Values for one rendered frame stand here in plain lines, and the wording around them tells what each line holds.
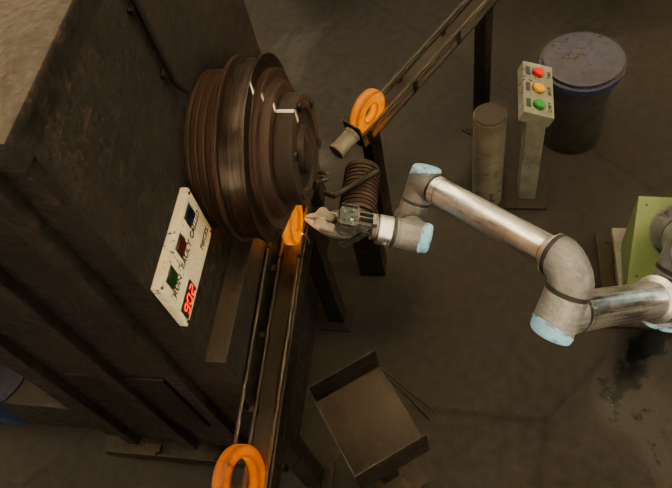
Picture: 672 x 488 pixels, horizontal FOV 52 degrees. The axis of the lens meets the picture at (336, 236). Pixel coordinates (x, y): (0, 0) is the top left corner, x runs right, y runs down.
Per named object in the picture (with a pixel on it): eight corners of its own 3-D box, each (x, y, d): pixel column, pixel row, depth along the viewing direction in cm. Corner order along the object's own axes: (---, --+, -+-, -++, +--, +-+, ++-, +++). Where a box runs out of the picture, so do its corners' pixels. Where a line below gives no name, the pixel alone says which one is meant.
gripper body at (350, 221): (340, 201, 203) (380, 208, 204) (335, 216, 211) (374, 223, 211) (336, 223, 199) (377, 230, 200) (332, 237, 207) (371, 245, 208)
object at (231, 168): (255, 275, 184) (198, 166, 145) (284, 137, 208) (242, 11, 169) (279, 276, 183) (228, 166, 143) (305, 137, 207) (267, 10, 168)
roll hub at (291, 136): (291, 226, 179) (264, 158, 155) (306, 141, 193) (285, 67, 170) (312, 226, 178) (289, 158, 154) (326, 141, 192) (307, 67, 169)
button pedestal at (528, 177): (506, 214, 285) (515, 111, 233) (506, 167, 297) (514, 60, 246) (546, 214, 281) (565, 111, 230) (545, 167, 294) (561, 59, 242)
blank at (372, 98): (364, 134, 241) (372, 138, 239) (343, 127, 227) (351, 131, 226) (383, 92, 238) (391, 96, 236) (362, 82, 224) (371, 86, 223)
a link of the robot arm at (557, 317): (713, 284, 216) (581, 303, 168) (689, 332, 222) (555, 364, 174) (669, 262, 226) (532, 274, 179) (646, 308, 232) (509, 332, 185)
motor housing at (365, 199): (356, 282, 279) (335, 207, 234) (361, 235, 290) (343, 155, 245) (388, 283, 276) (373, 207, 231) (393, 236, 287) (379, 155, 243)
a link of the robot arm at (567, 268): (595, 258, 166) (404, 158, 211) (575, 304, 170) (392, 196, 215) (618, 256, 173) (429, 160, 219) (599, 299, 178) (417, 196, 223)
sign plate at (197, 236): (179, 326, 158) (149, 289, 143) (205, 230, 172) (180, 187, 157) (189, 326, 158) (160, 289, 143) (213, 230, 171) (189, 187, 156)
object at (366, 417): (384, 530, 228) (354, 477, 168) (346, 459, 242) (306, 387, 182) (437, 497, 231) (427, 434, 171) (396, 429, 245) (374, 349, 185)
